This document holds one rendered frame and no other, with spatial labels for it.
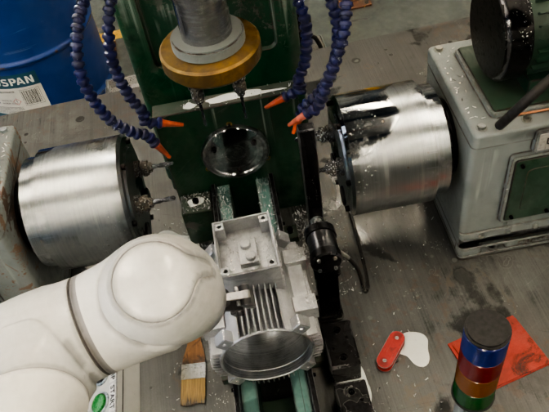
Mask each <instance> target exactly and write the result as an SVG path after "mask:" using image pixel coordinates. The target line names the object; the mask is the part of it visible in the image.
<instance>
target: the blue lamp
mask: <svg viewBox="0 0 549 412"><path fill-rule="evenodd" d="M509 344H510V342H509V343H508V344H507V345H506V346H505V347H503V348H500V349H497V350H485V349H481V348H479V347H477V346H475V345H474V344H472V343H471V342H470V341H469V340H468V338H467V337H466V335H465V332H464V327H463V332H462V341H461V350H462V354H463V355H464V356H465V357H466V359H467V360H468V361H470V362H471V363H472V364H473V365H476V366H479V367H483V368H490V367H494V366H497V365H499V364H501V363H502V362H503V360H504V359H505V357H506V354H507V350H508V347H509Z"/></svg>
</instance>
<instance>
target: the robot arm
mask: <svg viewBox="0 0 549 412"><path fill-rule="evenodd" d="M255 307H256V303H255V298H254V293H253V290H252V289H250V288H249V286H248V284H245V283H244V284H241V285H240V286H237V287H234V292H233V293H231V292H229V291H228V290H227V289H225V286H224V284H223V279H222V276H221V272H220V270H219V268H218V266H217V265H216V263H215V262H214V261H213V259H212V258H211V257H210V256H209V254H208V253H207V252H205V251H204V250H203V249H202V248H200V247H199V246H198V245H197V244H195V243H193V242H191V241H189V240H187V239H185V238H182V237H180V236H177V235H171V234H151V235H143V236H141V237H138V238H136V239H134V240H131V241H129V242H127V243H126V244H125V245H123V246H122V247H120V248H119V249H118V250H116V251H115V252H113V253H112V254H111V255H110V256H108V257H107V258H106V259H105V260H104V261H102V262H100V263H98V264H97V265H95V266H93V267H92V268H90V269H88V270H86V271H84V272H82V273H80V274H78V275H75V276H73V277H71V278H68V279H66V280H62V281H61V282H57V283H54V284H49V285H44V286H41V287H39V288H36V289H33V290H30V291H29V292H26V293H22V294H20V295H18V296H16V297H13V298H11V299H9V300H7V301H5V302H2V303H0V412H88V408H89V401H90V400H91V398H92V396H93V394H94V393H95V391H96V383H97V382H98V381H100V380H102V379H103V378H106V377H108V376H110V375H111V374H114V373H116V372H119V371H120V370H122V369H126V368H128V367H130V366H133V365H136V364H138V363H141V362H143V361H147V360H149V359H152V358H155V357H156V356H161V355H163V354H166V353H169V352H173V351H175V350H177V349H178V348H180V347H181V345H183V344H186V343H190V342H192V341H194V340H195V339H197V338H199V337H202V336H204V335H205V334H207V333H209V332H210V331H211V330H213V329H214V328H215V327H216V326H217V324H218V323H219V322H220V320H221V318H222V316H223V314H225V312H226V311H230V314H231V315H232V316H235V317H238V316H244V310H243V309H244V308H247V309H254V308H255Z"/></svg>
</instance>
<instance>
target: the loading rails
mask: <svg viewBox="0 0 549 412"><path fill-rule="evenodd" d="M268 176H269V178H268V177H265V178H264V179H263V178H261V180H260V179H256V185H257V187H258V188H257V190H258V189H259V186H260V187H261V188H260V189H259V191H260V192H259V191H258V192H257V194H258V199H259V202H261V204H262V205H260V208H261V206H262V208H261V213H264V212H267V211H268V212H269V214H270V213H271V211H272V216H271V214H270V217H271V218H273V219H270V221H271V223H272V224H271V225H272V226H273V227H274V232H276V231H277V229H278V226H279V229H278V230H280V231H283V232H286V233H288V235H289V239H290V242H294V241H296V242H299V241H300V239H299V234H298V230H297V225H296V224H294V225H290V226H285V222H282V218H281V213H280V209H279V201H278V197H277V195H279V192H276V189H275V181H274V177H273V173H269V174H268ZM269 180H270V183H269V184H268V181H269ZM260 181H261V182H260ZM258 182H259V183H261V184H262V183H263V185H262V186H261V184H259V183H258ZM264 182H265V184H264ZM267 184H268V185H267ZM224 187H225V188H224ZM229 187H230V185H225V186H222V188H224V189H225V190H226V191H225V190H222V188H221V187H220V186H218V188H219V189H217V187H216V185H215V184H211V191H212V208H213V212H214V220H215V222H220V221H221V220H222V221H223V218H224V221H225V220H227V219H228V220H229V217H230V216H231V217H230V219H233V218H237V213H236V210H235V206H234V201H233V197H232V194H231V190H230V188H229ZM270 188H271V191H270ZM261 190H262V192H261ZM265 190H266V191H265ZM220 191H221V192H220ZM224 192H225V194H224ZM217 193H218V194H217ZM219 193H221V194H219ZM271 193H272V195H271ZM223 195H224V199H223V198H222V197H223ZM230 195H231V196H230ZM220 196H221V199H222V200H221V199H220ZM262 196H264V197H265V198H262ZM226 197H227V198H226ZM259 197H261V199H260V198H259ZM272 197H273V199H272ZM226 199H228V201H229V202H228V201H227V200H226ZM271 199H272V203H273V202H274V203H273V204H271V203H270V202H271ZM217 200H218V201H217ZM222 201H223V202H222ZM224 202H225V203H224ZM222 203H223V204H222ZM230 203H231V205H230V207H231V208H232V210H231V208H230V207H229V206H228V205H229V204H230ZM218 204H219V205H218ZM221 204H222V206H221ZM264 205H266V207H265V206H264ZM269 205H270V206H269ZM273 205H274V206H273ZM220 206H221V207H223V208H221V207H220ZM272 207H273V208H272ZM220 208H221V210H220ZM227 208H229V212H228V209H227ZM221 211H222V212H223V213H224V214H225V213H226V215H223V214H222V213H221ZM231 211H233V214H232V212H231ZM274 211H275V213H274ZM231 214H232V215H231ZM273 214H274V215H273ZM275 215H276V216H275ZM232 216H233V218H232ZM225 218H227V219H225ZM276 219H277V221H276ZM275 222H276V223H275ZM277 224H278V226H277ZM322 351H323V352H321V356H316V357H315V362H316V365H314V366H313V367H312V368H316V367H320V366H325V365H327V361H326V356H325V353H324V349H323V350H322ZM312 368H310V369H309V370H307V371H305V370H303V369H298V370H296V371H294V374H295V375H293V373H290V374H289V375H290V381H291V386H292V394H293V396H290V397H286V398H281V399H277V400H272V401H263V395H262V389H261V380H260V383H258V381H254V384H253V382H252V381H250V380H245V381H244V382H243V383H241V384H240V385H237V384H233V388H231V392H233V393H234V406H235V412H321V411H320V407H319V399H318V395H317V391H316V387H315V380H314V377H316V373H315V372H314V373H313V371H312ZM306 375H307V376H306ZM307 379H308V380H307ZM221 381H222V382H223V384H224V385H226V384H230V383H229V382H228V376H221ZM310 396H311V397H310ZM311 400H312V401H311ZM312 404H313V405H312ZM313 408H314V409H313Z"/></svg>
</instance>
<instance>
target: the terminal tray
mask: <svg viewBox="0 0 549 412"><path fill-rule="evenodd" d="M212 233H213V239H214V246H215V252H216V263H217V266H218V268H219V270H220V272H221V276H222V279H223V284H224V286H225V289H227V290H228V291H229V292H234V287H237V286H240V285H241V284H244V283H245V284H248V286H249V288H250V289H252V290H253V288H252V286H253V285H254V288H255V289H259V288H258V284H259V285H260V288H261V289H263V288H264V285H263V284H265V286H266V289H269V288H270V286H271V288H272V289H275V283H276V286H277V289H284V287H286V283H285V279H284V273H283V267H282V263H281V260H280V255H279V249H278V245H277V241H276V238H275V230H274V227H273V226H272V225H271V221H270V215H269V212H264V213H257V214H253V215H249V216H245V217H237V218H233V219H229V220H225V221H221V222H213V223H212ZM232 235H234V237H232V238H230V237H231V236H232ZM260 235H261V237H258V236H260ZM254 236H255V238H257V239H255V238H254ZM265 236H266V237H268V238H266V237H265ZM262 237H263V238H262ZM269 238H270V242H269ZM233 239H234V240H233ZM231 240H232V241H236V242H232V241H231ZM263 241H264V242H263ZM256 243H257V244H259V246H258V245H257V244H256ZM224 244H225V245H224ZM227 244H228V245H227ZM267 245H268V247H267ZM227 247H228V248H230V249H231V250H229V249H228V248H227ZM263 248H265V250H264V249H263ZM268 248H269V249H268ZM267 249H268V250H267ZM236 250H238V251H236ZM266 250H267V252H266ZM233 251H234V254H233ZM230 252H231V253H230ZM237 252H238V253H237ZM263 252H264V253H263ZM269 253H270V254H269ZM226 254H227V255H226ZM229 254H230V255H229ZM267 254H268V255H267ZM271 254H272V255H271ZM269 255H270V256H269ZM260 256H261V257H260ZM267 256H269V257H267ZM273 256H274V257H273ZM266 257H267V258H266ZM222 258H223V259H222ZM237 258H239V259H237ZM224 259H225V260H224ZM230 259H231V260H232V261H231V260H230ZM259 259H260V260H259ZM226 260H227V261H226ZM263 260H264V261H263ZM260 261H261V264H260ZM230 263H231V265H230ZM257 265H258V269H257ZM226 266H228V267H226ZM253 267H254V269H255V270H252V268H253ZM233 268H234V269H235V270H234V269H233ZM242 268H243V269H242ZM230 271H233V272H230ZM269 283H270V286H269Z"/></svg>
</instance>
